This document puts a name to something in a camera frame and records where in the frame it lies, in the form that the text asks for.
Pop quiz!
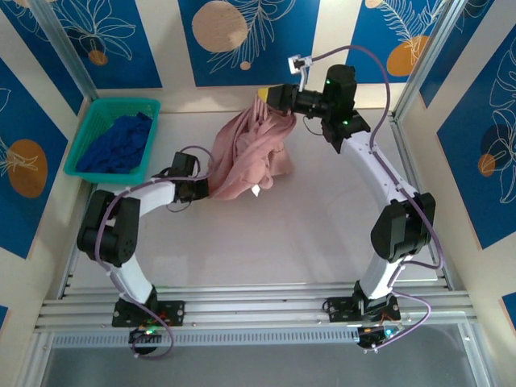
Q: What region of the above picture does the pink t-shirt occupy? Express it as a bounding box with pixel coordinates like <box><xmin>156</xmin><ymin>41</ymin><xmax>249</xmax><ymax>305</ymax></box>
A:
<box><xmin>207</xmin><ymin>93</ymin><xmax>298</xmax><ymax>202</ymax></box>

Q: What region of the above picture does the teal plastic basket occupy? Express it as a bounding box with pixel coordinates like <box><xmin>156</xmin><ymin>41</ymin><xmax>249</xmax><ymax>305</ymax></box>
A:
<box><xmin>64</xmin><ymin>98</ymin><xmax>161</xmax><ymax>185</ymax></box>

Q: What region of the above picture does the blue poster with beige circle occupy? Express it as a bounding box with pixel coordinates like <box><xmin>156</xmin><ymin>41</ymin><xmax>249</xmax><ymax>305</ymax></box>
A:
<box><xmin>178</xmin><ymin>0</ymin><xmax>322</xmax><ymax>88</ymax></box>

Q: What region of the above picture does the blue poster with orange circle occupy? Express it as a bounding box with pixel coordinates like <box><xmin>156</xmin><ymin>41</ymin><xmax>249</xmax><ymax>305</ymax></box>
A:
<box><xmin>0</xmin><ymin>56</ymin><xmax>70</xmax><ymax>260</ymax></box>
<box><xmin>340</xmin><ymin>0</ymin><xmax>451</xmax><ymax>85</ymax></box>

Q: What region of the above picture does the blue garment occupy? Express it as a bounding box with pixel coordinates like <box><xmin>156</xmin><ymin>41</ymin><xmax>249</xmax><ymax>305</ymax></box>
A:
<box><xmin>75</xmin><ymin>111</ymin><xmax>154</xmax><ymax>177</ymax></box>

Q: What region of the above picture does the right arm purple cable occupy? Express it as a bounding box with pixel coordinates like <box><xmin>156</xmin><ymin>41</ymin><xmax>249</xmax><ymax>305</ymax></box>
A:
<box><xmin>310</xmin><ymin>44</ymin><xmax>447</xmax><ymax>350</ymax></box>

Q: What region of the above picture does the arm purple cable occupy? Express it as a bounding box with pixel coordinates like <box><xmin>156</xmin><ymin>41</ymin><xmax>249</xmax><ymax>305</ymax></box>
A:
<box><xmin>310</xmin><ymin>44</ymin><xmax>447</xmax><ymax>350</ymax></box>
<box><xmin>94</xmin><ymin>145</ymin><xmax>214</xmax><ymax>360</ymax></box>

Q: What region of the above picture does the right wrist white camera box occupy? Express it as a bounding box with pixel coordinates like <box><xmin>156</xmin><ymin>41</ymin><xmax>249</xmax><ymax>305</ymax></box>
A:
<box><xmin>287</xmin><ymin>54</ymin><xmax>314</xmax><ymax>93</ymax></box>

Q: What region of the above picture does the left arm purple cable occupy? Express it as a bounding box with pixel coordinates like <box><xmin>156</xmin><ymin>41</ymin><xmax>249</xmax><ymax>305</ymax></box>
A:
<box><xmin>94</xmin><ymin>145</ymin><xmax>214</xmax><ymax>360</ymax></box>

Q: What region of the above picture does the aluminium corner post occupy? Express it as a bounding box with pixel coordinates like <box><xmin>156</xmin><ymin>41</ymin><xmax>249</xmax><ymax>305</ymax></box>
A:
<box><xmin>391</xmin><ymin>0</ymin><xmax>473</xmax><ymax>122</ymax></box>
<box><xmin>30</xmin><ymin>0</ymin><xmax>114</xmax><ymax>127</ymax></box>

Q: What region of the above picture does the aluminium table side rail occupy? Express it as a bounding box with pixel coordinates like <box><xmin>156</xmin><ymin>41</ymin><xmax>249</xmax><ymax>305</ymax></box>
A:
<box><xmin>60</xmin><ymin>114</ymin><xmax>118</xmax><ymax>299</ymax></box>
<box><xmin>387</xmin><ymin>112</ymin><xmax>456</xmax><ymax>291</ymax></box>

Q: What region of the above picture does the blue floral wall poster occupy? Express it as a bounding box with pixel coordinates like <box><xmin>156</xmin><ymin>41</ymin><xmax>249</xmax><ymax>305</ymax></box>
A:
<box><xmin>436</xmin><ymin>23</ymin><xmax>516</xmax><ymax>251</ymax></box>
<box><xmin>0</xmin><ymin>0</ymin><xmax>85</xmax><ymax>117</ymax></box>
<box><xmin>48</xmin><ymin>0</ymin><xmax>164</xmax><ymax>90</ymax></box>
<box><xmin>418</xmin><ymin>0</ymin><xmax>496</xmax><ymax>109</ymax></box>

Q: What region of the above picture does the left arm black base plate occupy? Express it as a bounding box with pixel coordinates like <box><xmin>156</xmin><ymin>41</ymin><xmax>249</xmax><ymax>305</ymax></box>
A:
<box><xmin>111</xmin><ymin>300</ymin><xmax>186</xmax><ymax>328</ymax></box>

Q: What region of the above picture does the aluminium rail frame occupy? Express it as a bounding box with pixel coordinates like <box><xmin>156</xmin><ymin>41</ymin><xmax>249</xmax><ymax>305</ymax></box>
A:
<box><xmin>34</xmin><ymin>281</ymin><xmax>481</xmax><ymax>335</ymax></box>

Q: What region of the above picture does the grey slotted cable duct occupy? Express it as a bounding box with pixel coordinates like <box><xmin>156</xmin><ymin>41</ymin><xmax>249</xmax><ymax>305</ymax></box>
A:
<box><xmin>51</xmin><ymin>331</ymin><xmax>360</xmax><ymax>348</ymax></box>

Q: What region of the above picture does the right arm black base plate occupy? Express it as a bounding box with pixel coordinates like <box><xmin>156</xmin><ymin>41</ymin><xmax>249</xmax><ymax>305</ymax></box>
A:
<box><xmin>322</xmin><ymin>296</ymin><xmax>403</xmax><ymax>324</ymax></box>

